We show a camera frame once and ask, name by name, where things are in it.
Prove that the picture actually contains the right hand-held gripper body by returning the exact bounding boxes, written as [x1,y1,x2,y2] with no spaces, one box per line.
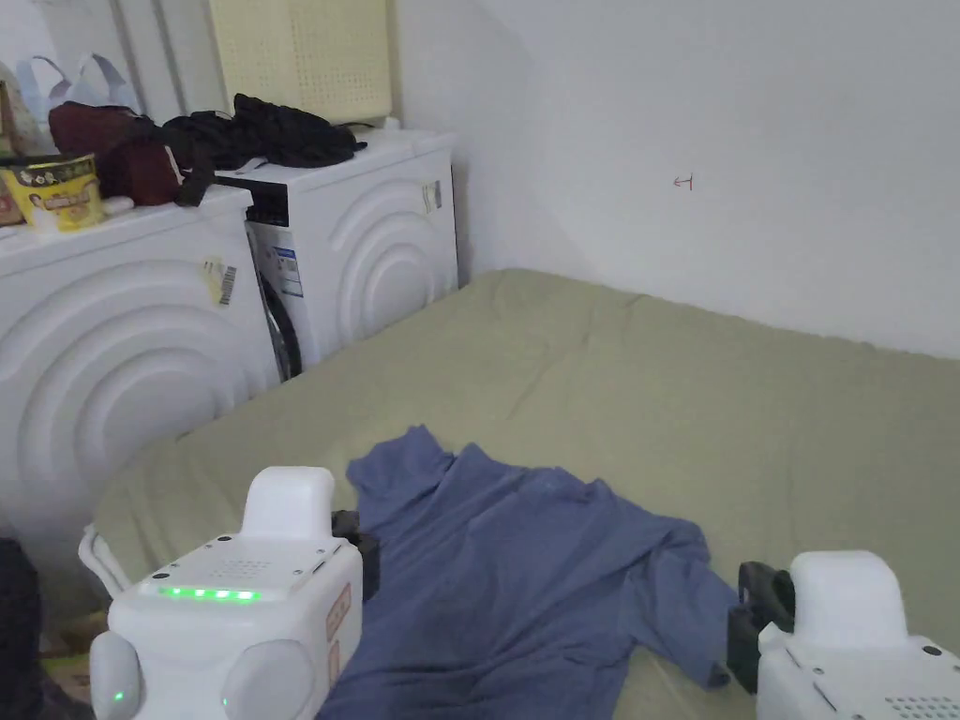
[726,550,960,720]

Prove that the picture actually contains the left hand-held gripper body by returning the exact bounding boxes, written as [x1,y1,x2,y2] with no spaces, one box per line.
[78,466,381,720]

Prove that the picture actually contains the blue shirt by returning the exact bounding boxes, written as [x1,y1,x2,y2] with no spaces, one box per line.
[318,424,743,720]

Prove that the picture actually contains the white washing machine with bags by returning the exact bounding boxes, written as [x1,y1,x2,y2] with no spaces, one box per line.
[0,52,283,601]

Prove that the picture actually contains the bed with pale green sheet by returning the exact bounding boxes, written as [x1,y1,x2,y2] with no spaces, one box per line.
[89,267,960,720]

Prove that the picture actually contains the white washing machine with black clothes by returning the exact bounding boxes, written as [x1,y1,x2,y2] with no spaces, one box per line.
[160,93,461,385]

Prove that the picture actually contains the pale yellow perforated panel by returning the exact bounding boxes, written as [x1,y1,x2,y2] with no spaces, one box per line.
[207,0,393,126]

